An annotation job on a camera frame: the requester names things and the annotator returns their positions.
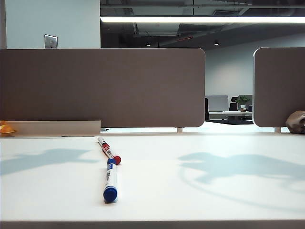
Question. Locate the blue whiteboard marker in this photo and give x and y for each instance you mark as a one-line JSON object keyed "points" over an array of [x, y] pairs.
{"points": [[110, 179]]}

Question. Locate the orange object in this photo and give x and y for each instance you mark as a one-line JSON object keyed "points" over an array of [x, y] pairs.
{"points": [[6, 128]]}

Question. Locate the white divider support foot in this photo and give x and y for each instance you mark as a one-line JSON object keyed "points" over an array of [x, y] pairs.
{"points": [[277, 130], [179, 130]]}

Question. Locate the black pendant ceiling lamp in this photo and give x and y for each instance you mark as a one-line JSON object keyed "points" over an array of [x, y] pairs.
{"points": [[216, 43]]}

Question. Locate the wide brown desk divider panel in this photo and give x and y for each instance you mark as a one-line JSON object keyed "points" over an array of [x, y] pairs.
{"points": [[119, 88]]}

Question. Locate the white background desk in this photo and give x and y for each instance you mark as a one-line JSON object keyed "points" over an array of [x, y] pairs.
{"points": [[226, 115]]}

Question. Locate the small potted green plant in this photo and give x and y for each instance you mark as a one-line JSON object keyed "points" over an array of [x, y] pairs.
{"points": [[243, 101]]}

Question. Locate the long linear ceiling light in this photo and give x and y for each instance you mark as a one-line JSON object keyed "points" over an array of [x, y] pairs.
{"points": [[190, 19]]}

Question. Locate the red whiteboard marker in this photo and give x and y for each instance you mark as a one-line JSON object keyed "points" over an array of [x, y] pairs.
{"points": [[112, 154]]}

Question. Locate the narrow brown desk divider panel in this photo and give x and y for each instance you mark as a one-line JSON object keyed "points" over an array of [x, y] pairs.
{"points": [[278, 88]]}

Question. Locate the metal wall plate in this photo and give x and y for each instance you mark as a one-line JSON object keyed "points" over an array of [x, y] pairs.
{"points": [[50, 41]]}

